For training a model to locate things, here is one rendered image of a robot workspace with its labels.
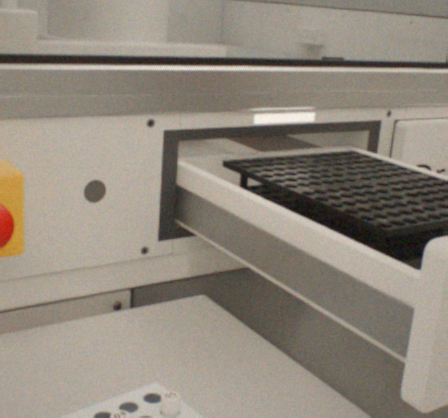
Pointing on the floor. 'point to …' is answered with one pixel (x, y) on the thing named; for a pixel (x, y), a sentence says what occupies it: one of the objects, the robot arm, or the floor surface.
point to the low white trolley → (160, 365)
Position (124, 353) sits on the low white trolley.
